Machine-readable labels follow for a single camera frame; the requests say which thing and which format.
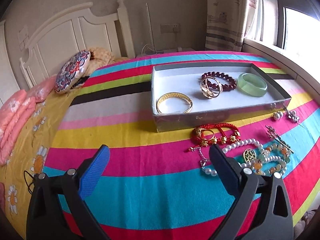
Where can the green jade bangle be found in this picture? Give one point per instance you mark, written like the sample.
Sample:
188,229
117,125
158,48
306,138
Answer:
252,85

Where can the pearl earring pair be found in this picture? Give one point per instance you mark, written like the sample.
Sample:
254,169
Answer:
278,115

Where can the yellow daisy bedsheet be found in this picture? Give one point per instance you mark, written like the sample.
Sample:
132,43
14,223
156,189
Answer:
27,154

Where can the gold mesh bangle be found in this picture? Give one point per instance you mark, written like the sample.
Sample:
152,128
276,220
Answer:
174,102

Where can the printed beige curtain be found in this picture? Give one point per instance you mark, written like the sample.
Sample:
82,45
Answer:
227,23

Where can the white wooden headboard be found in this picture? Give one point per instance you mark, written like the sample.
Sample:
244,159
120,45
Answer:
70,31

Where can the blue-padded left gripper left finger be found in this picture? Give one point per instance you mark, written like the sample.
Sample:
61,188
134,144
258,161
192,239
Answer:
45,218

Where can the pink floral pillow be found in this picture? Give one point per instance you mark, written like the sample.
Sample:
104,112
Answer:
41,91

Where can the white bedside table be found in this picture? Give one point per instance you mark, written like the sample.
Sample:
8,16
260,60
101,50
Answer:
148,51

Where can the beige fuzzy blanket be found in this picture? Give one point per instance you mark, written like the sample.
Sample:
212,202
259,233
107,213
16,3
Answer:
99,57

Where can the dark framed window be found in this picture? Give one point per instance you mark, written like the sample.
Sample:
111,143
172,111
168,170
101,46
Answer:
291,25

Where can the folded pink floral quilt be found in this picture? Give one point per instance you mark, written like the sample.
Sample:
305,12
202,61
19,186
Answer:
15,112

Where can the rainbow striped tablecloth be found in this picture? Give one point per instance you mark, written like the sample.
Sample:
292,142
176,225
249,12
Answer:
152,187

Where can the silver jewelled hair clip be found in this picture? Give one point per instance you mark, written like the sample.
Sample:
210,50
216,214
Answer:
271,132

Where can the round patterned cushion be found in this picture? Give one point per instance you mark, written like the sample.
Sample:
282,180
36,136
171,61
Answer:
72,71

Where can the wall power socket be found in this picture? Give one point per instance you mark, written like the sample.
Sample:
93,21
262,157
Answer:
170,28

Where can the white wardrobe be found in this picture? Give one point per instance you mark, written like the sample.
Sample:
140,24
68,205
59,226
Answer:
8,83

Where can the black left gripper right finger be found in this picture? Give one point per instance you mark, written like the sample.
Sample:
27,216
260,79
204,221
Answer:
273,217

